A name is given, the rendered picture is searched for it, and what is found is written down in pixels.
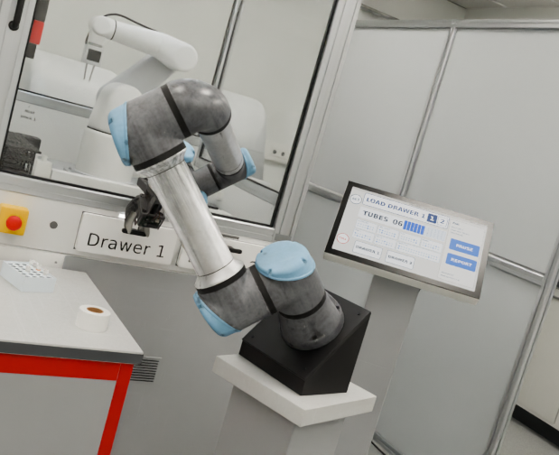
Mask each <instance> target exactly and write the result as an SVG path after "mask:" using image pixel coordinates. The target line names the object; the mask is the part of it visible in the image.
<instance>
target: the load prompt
mask: <svg viewBox="0 0 559 455"><path fill-rule="evenodd" d="M362 204H363V205H367V206H370V207H372V208H376V209H381V210H384V211H387V212H391V213H394V214H397V215H400V216H403V217H406V218H411V219H415V220H418V221H421V222H424V223H427V224H430V225H434V226H437V227H440V228H445V229H448V225H449V221H450V218H449V217H446V216H444V215H440V214H437V213H433V212H431V211H428V210H424V209H419V208H416V207H413V206H409V205H406V204H403V203H400V202H397V201H393V200H388V199H385V198H382V197H379V196H376V195H372V194H369V193H365V196H364V199H363V201H362Z"/></svg>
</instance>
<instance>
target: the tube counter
mask: <svg viewBox="0 0 559 455"><path fill-rule="evenodd" d="M391 227H394V228H400V229H403V230H405V231H409V232H412V233H415V234H418V235H421V236H424V237H429V238H432V239H436V240H439V241H443V242H444V240H445V237H446V233H447V232H446V231H443V230H440V229H437V228H434V227H428V226H425V225H422V224H419V223H415V222H413V221H410V220H406V219H403V218H398V217H395V216H393V220H392V223H391Z"/></svg>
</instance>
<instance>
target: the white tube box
mask: <svg viewBox="0 0 559 455"><path fill-rule="evenodd" d="M29 263H30V262H15V261H3V263H2V268H1V272H0V275H1V276H2V277H4V278H5V280H7V281H8V282H9V283H11V284H12V285H13V286H15V287H16V288H17V289H18V290H20V291H21V292H30V293H53V290H54V286H55V283H56V279H57V278H55V277H54V276H52V275H51V274H48V275H43V270H44V269H41V271H37V270H36V268H33V266H32V265H30V266H31V267H32V268H31V271H30V273H27V272H25V268H26V266H27V265H29Z"/></svg>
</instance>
